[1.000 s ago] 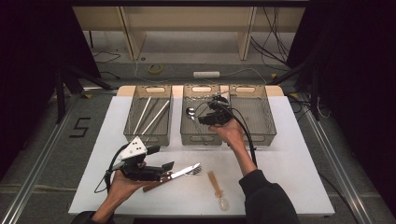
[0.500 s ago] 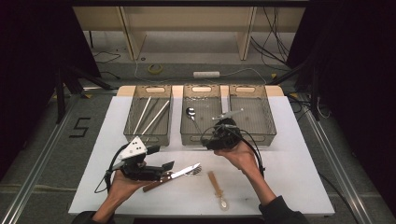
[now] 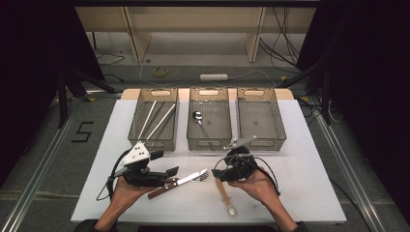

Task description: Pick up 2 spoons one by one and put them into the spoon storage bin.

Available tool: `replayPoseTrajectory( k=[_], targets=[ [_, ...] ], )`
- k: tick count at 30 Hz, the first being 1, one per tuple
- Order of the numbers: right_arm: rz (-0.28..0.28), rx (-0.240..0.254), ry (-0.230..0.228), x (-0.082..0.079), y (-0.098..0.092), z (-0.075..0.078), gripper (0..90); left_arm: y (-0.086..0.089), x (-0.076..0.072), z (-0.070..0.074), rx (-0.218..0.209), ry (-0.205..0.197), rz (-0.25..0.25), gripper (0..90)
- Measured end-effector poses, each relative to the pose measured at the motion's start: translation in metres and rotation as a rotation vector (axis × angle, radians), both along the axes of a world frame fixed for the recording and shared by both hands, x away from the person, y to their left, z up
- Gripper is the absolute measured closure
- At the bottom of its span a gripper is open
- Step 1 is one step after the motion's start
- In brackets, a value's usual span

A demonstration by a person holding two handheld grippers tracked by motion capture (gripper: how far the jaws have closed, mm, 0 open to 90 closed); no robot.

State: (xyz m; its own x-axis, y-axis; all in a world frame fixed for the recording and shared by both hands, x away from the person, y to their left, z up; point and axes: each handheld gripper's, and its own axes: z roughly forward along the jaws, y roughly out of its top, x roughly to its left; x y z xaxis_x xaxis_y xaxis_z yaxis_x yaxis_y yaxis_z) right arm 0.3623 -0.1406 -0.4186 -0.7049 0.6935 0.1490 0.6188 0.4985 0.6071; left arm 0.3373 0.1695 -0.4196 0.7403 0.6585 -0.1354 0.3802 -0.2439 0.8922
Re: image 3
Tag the beige wooden shelf unit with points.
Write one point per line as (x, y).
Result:
(135, 38)

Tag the person's left hand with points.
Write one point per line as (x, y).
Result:
(127, 196)

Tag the translucent grey plastic bin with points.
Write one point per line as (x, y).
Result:
(219, 122)
(259, 122)
(151, 95)

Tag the white chopstick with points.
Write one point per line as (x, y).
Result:
(147, 119)
(161, 121)

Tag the white power strip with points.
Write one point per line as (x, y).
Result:
(212, 77)

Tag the black metal stand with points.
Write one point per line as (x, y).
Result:
(63, 103)
(326, 106)

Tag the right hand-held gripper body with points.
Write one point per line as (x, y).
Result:
(240, 162)

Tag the yellow tape roll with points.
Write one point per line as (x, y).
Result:
(154, 71)

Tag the person's right hand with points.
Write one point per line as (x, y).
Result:
(257, 187)

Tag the black curtain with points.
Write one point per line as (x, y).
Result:
(370, 80)
(32, 64)

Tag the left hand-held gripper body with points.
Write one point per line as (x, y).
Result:
(137, 154)

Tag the white table sheet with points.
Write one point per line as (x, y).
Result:
(322, 180)

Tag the metal floor rail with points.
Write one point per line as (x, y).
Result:
(356, 190)
(32, 190)

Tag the metal spoon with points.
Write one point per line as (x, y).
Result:
(197, 116)

